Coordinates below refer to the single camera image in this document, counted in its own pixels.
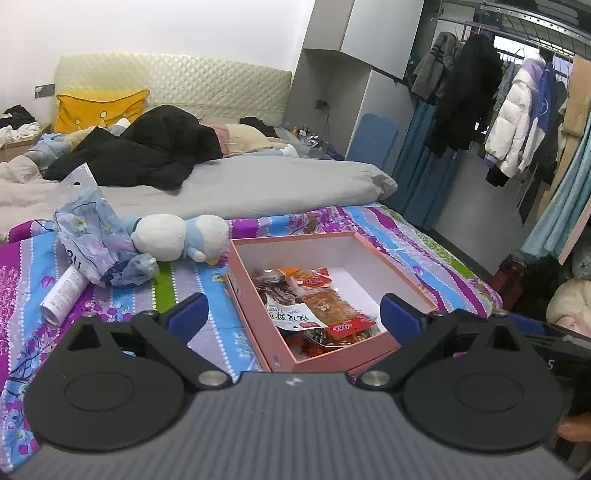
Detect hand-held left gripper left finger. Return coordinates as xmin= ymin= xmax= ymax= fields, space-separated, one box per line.
xmin=60 ymin=293 xmax=232 ymax=391

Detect purple floral quilt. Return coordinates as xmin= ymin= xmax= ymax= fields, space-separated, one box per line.
xmin=0 ymin=205 xmax=504 ymax=472

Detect hanging grey jacket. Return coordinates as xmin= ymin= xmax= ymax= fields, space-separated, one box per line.
xmin=411 ymin=31 xmax=463 ymax=100

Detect person's right hand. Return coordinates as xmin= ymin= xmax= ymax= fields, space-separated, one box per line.
xmin=557 ymin=412 xmax=591 ymax=442

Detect grey duvet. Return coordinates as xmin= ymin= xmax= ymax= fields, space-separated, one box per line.
xmin=0 ymin=154 xmax=399 ymax=237

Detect cream quilted headboard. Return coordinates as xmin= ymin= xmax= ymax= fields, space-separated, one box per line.
xmin=54 ymin=54 xmax=293 ymax=127

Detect yellow pillow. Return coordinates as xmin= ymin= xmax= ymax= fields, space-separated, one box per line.
xmin=54 ymin=89 xmax=151 ymax=134

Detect hanging blue hoodie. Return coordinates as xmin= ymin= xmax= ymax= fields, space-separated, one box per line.
xmin=517 ymin=61 xmax=561 ymax=172

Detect light teal cloth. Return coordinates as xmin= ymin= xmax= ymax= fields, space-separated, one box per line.
xmin=521 ymin=138 xmax=591 ymax=265

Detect hanging black coat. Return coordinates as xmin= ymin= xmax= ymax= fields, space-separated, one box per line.
xmin=427 ymin=32 xmax=505 ymax=156

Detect long red-ended snack packet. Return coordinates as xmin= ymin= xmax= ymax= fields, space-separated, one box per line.
xmin=295 ymin=268 xmax=334 ymax=290

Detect small black cloth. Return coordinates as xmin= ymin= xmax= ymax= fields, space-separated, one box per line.
xmin=239 ymin=117 xmax=280 ymax=138

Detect metal clothes rail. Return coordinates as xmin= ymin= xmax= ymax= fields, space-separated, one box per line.
xmin=462 ymin=0 xmax=591 ymax=66

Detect black jacket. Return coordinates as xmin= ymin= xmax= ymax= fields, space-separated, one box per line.
xmin=44 ymin=105 xmax=225 ymax=191

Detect pale blue plastic bag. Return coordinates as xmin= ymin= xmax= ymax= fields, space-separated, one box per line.
xmin=54 ymin=162 xmax=160 ymax=288

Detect pink cardboard box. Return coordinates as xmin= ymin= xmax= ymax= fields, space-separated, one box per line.
xmin=226 ymin=231 xmax=439 ymax=374

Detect white and blue plush toy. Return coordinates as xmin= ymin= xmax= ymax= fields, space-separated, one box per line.
xmin=130 ymin=213 xmax=230 ymax=267

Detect hanging white puffer jacket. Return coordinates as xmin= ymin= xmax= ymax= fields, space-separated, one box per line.
xmin=484 ymin=58 xmax=549 ymax=179

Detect hanging beige coat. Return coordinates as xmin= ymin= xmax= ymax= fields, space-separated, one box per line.
xmin=547 ymin=55 xmax=591 ymax=208

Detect clear dark snack packet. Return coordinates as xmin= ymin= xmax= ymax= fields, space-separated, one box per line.
xmin=253 ymin=269 xmax=297 ymax=306

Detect blue curtain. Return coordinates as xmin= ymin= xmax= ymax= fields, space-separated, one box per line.
xmin=392 ymin=99 xmax=456 ymax=230

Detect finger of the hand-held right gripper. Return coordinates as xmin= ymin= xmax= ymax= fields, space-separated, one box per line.
xmin=507 ymin=313 xmax=591 ymax=344

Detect orange gold snack packet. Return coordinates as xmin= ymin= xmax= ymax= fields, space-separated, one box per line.
xmin=302 ymin=288 xmax=377 ymax=340

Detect small bedside bottles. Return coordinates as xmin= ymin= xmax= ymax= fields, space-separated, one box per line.
xmin=281 ymin=124 xmax=325 ymax=147

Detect beige pillow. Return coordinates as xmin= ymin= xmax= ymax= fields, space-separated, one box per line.
xmin=198 ymin=122 xmax=274 ymax=156

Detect blue board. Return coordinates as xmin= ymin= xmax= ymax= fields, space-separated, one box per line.
xmin=345 ymin=113 xmax=399 ymax=162

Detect red foil snack packet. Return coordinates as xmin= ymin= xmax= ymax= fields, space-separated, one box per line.
xmin=286 ymin=330 xmax=354 ymax=357

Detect white black-lettered snack packet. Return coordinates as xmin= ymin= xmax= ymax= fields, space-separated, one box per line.
xmin=265 ymin=302 xmax=325 ymax=334

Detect cream puffy bedding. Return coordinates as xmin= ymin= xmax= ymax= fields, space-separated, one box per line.
xmin=546 ymin=277 xmax=591 ymax=339

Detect light blue garment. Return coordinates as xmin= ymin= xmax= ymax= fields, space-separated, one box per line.
xmin=25 ymin=133 xmax=71 ymax=174

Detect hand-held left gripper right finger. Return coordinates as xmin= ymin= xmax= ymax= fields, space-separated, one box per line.
xmin=360 ymin=293 xmax=532 ymax=391

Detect white spray bottle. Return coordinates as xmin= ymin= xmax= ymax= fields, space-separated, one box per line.
xmin=39 ymin=267 xmax=88 ymax=326

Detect grey wardrobe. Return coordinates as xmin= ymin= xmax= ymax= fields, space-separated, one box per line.
xmin=284 ymin=0 xmax=426 ymax=162

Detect wooden nightstand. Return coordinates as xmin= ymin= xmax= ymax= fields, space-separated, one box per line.
xmin=0 ymin=122 xmax=52 ymax=163

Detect white cloth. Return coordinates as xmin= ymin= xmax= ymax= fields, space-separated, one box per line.
xmin=0 ymin=122 xmax=43 ymax=145

